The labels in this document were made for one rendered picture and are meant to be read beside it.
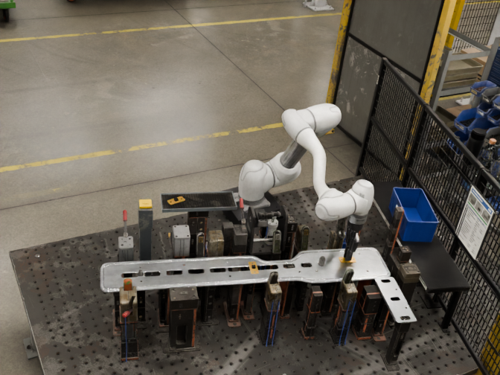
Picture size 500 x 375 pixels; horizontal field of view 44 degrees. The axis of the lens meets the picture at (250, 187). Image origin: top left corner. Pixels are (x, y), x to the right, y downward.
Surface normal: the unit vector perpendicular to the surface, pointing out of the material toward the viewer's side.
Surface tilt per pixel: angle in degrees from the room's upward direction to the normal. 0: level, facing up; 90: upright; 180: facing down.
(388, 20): 91
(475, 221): 90
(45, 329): 0
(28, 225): 0
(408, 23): 91
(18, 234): 0
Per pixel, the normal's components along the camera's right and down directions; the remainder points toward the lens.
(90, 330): 0.10, -0.82
